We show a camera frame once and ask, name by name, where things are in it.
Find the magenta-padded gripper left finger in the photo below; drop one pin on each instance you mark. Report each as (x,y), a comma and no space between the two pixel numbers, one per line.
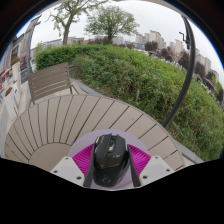
(66,170)

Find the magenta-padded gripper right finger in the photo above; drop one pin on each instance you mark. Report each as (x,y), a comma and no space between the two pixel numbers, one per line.
(155,168)

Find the black computer mouse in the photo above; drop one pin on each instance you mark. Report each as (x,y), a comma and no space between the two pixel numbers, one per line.
(110,160)

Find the lavender mouse pad with wrist rest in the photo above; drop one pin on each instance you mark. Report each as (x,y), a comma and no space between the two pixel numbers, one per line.
(80,138)

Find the white planter with orange flowers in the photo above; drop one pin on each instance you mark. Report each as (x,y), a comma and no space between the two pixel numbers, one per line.
(12,103)

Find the grey slatted outdoor chair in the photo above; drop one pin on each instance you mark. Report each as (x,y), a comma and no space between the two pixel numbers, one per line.
(50,81)

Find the green trimmed hedge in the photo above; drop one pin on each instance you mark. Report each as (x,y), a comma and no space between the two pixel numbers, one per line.
(126,76)

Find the dark curved parasol pole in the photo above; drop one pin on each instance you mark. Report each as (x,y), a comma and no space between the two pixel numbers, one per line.
(188,73)

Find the tall grey sign pylon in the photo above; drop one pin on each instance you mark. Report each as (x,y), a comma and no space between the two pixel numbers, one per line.
(26,50)

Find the grey shopfront building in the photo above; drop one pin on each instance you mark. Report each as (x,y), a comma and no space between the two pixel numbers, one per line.
(14,53)

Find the distant high-rise buildings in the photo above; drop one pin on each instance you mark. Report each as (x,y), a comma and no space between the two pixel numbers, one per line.
(155,35)

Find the sparse-leaved tree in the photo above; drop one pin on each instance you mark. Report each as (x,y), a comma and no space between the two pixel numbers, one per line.
(66,33)

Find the round bushy green tree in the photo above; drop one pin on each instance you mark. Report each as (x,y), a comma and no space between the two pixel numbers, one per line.
(110,21)

